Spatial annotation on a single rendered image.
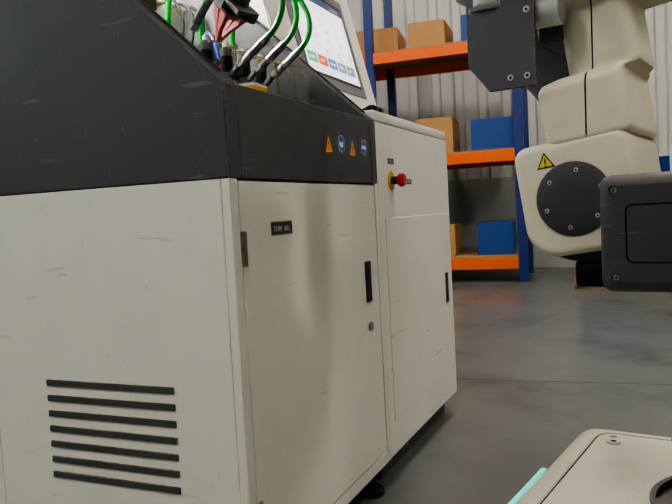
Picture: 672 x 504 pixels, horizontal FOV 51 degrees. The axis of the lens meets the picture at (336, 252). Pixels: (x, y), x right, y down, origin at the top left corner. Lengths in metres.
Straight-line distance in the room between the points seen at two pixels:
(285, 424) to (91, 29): 0.80
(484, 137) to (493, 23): 5.67
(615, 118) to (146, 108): 0.76
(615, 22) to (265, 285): 0.70
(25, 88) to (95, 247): 0.34
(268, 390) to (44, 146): 0.62
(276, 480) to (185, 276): 0.41
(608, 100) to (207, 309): 0.70
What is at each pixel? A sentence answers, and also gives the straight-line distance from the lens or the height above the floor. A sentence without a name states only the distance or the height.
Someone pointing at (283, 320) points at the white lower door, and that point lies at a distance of 1.32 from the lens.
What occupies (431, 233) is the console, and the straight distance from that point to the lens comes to 2.23.
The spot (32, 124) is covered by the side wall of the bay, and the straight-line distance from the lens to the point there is 1.45.
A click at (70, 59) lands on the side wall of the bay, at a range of 1.40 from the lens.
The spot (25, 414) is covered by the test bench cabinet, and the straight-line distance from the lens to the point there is 1.54.
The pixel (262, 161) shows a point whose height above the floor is 0.82.
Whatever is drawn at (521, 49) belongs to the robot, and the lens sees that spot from 1.05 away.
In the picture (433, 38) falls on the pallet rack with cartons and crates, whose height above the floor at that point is 2.30.
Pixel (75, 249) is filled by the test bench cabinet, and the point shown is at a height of 0.68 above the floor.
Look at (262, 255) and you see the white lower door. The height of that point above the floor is 0.65.
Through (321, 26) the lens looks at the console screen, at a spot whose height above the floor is 1.31.
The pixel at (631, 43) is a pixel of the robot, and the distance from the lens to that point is 1.08.
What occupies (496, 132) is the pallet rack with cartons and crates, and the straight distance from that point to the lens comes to 6.73.
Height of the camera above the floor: 0.72
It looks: 3 degrees down
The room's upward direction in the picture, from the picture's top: 3 degrees counter-clockwise
